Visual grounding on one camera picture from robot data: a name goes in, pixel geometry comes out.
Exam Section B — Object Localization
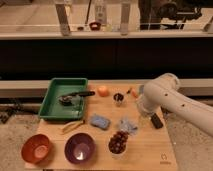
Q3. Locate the black eraser block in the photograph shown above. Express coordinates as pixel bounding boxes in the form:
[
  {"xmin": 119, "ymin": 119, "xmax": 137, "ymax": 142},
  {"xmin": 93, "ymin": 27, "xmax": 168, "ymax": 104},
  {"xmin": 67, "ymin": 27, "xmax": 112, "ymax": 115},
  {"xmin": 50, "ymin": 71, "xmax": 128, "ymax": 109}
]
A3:
[{"xmin": 151, "ymin": 113, "xmax": 163, "ymax": 129}]

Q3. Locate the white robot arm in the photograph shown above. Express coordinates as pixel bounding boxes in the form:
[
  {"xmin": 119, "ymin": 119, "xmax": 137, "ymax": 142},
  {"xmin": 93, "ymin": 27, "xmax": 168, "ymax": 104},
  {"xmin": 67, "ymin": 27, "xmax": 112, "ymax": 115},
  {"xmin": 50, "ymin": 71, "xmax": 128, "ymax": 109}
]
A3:
[{"xmin": 136, "ymin": 73, "xmax": 213, "ymax": 137}]

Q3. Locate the purple bowl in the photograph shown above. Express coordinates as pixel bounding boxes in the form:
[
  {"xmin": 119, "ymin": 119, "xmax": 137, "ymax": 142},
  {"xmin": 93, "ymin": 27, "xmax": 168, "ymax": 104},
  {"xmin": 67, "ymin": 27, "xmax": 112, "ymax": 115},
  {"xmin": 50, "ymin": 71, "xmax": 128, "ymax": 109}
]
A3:
[{"xmin": 64, "ymin": 133, "xmax": 96, "ymax": 164}]

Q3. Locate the orange-red bowl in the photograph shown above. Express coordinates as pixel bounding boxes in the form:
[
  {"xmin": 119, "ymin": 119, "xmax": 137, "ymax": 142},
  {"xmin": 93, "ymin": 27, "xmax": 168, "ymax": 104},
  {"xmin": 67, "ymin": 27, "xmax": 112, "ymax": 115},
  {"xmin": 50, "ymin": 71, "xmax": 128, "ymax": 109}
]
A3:
[{"xmin": 21, "ymin": 134, "xmax": 52, "ymax": 164}]

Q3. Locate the orange fruit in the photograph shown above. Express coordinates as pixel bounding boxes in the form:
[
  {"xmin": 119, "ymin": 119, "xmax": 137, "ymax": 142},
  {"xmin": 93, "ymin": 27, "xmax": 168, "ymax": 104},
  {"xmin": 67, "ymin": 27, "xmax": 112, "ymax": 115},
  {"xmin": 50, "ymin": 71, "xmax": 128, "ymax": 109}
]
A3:
[{"xmin": 97, "ymin": 86, "xmax": 109, "ymax": 97}]

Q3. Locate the small dark-filled cup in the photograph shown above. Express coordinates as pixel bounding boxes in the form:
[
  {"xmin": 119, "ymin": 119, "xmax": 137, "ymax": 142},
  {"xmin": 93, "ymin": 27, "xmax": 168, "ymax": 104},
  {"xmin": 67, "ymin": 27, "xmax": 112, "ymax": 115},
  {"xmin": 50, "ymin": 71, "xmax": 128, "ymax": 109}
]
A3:
[{"xmin": 113, "ymin": 93, "xmax": 124, "ymax": 106}]

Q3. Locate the orange carrot toy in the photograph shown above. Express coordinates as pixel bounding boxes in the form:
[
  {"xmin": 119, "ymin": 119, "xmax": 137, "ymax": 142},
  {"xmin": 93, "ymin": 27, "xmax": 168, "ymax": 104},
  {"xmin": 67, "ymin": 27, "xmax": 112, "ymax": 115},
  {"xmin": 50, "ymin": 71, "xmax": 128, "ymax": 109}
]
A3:
[{"xmin": 131, "ymin": 89, "xmax": 139, "ymax": 98}]

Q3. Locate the blue sponge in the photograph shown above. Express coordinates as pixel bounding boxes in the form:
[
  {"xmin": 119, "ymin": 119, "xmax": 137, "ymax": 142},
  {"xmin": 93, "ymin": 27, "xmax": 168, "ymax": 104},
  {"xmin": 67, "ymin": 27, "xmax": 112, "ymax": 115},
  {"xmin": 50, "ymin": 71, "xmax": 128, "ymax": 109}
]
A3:
[{"xmin": 90, "ymin": 115, "xmax": 110, "ymax": 130}]

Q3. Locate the crumpled blue-grey cloth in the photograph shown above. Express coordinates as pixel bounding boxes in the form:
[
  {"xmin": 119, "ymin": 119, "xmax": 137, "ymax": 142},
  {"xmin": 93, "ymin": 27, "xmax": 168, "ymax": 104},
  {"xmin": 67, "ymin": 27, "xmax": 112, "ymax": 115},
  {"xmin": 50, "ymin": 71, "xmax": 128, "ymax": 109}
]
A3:
[{"xmin": 118, "ymin": 118, "xmax": 138, "ymax": 135}]

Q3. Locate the green plastic tray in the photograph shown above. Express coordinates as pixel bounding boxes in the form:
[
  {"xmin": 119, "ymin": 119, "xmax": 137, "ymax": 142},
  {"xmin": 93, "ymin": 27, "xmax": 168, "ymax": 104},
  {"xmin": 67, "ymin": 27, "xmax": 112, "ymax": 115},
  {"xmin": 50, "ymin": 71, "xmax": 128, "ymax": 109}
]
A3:
[{"xmin": 39, "ymin": 78, "xmax": 88, "ymax": 121}]

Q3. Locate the wooden cutting board table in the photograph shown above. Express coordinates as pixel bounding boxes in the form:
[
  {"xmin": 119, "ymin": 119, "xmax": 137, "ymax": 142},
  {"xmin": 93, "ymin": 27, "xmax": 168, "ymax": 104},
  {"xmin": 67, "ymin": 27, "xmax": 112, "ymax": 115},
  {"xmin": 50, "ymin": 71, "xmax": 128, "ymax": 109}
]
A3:
[{"xmin": 25, "ymin": 83, "xmax": 177, "ymax": 171}]

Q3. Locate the yellow banana-shaped toy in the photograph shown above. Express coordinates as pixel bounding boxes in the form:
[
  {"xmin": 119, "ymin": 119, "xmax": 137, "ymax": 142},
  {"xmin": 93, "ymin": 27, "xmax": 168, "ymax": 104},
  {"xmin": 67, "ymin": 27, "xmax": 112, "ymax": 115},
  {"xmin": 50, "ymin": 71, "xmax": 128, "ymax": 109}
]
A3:
[{"xmin": 60, "ymin": 120, "xmax": 85, "ymax": 135}]

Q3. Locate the white cup of grapes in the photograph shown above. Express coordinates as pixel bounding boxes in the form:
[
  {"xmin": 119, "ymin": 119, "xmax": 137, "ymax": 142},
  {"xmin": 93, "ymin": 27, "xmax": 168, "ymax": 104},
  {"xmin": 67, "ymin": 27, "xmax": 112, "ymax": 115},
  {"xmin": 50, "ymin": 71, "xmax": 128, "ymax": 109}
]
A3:
[{"xmin": 108, "ymin": 131, "xmax": 129, "ymax": 157}]

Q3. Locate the black-handled ladle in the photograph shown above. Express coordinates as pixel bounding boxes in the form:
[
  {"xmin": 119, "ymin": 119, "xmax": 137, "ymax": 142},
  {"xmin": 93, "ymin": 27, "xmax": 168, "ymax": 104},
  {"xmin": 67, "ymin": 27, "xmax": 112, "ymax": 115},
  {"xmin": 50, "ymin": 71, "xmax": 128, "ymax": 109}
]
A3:
[{"xmin": 59, "ymin": 91, "xmax": 95, "ymax": 106}]

